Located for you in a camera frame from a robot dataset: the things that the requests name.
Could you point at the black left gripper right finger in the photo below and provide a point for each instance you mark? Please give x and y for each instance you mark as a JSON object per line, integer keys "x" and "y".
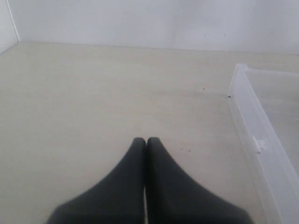
{"x": 173, "y": 197}

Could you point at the clear plastic box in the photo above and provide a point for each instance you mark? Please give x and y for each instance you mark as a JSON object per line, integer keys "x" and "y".
{"x": 265, "y": 107}

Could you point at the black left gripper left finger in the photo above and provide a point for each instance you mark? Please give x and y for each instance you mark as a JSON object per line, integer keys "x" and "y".
{"x": 116, "y": 199}

